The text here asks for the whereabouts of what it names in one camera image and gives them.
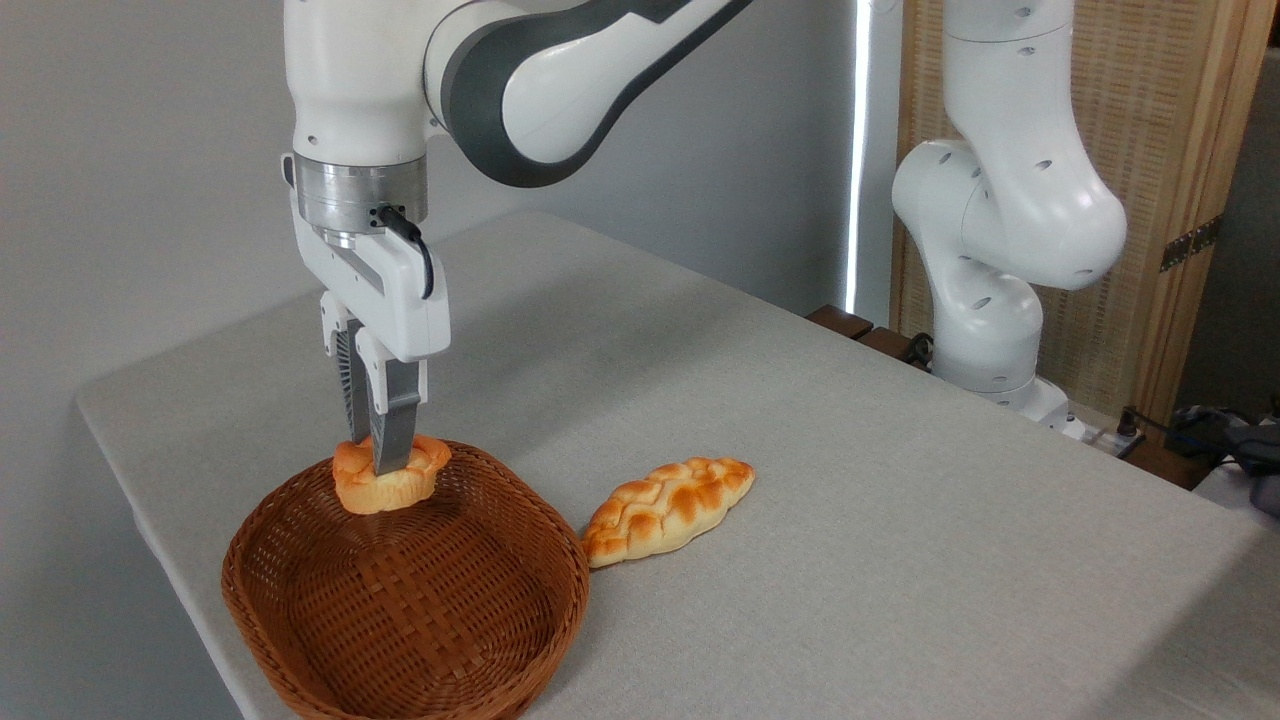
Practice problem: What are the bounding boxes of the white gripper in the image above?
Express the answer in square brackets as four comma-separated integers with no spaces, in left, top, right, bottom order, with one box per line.
[290,190,452,477]

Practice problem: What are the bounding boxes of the small round bread bun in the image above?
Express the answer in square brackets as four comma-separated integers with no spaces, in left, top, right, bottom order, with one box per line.
[331,434,453,516]

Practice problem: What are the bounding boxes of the brown wicker basket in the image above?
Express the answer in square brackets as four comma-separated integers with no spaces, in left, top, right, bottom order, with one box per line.
[221,440,591,720]

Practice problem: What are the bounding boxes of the long braided bread loaf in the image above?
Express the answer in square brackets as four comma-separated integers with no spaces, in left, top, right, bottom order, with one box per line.
[582,457,757,570]

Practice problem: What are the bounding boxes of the grey tablecloth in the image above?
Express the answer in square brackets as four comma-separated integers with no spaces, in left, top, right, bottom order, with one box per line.
[75,210,1280,720]

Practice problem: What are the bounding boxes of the metal screen hinge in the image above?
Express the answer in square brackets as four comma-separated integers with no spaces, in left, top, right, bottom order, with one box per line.
[1160,215,1223,273]

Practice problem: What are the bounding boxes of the dark grey device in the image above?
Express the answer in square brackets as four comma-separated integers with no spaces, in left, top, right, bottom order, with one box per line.
[1235,420,1280,519]

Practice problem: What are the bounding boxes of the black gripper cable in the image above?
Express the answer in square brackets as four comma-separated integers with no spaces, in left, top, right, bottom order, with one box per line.
[368,205,437,301]

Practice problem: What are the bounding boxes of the black cable bundle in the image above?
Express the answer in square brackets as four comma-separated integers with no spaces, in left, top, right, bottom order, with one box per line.
[1140,400,1263,466]

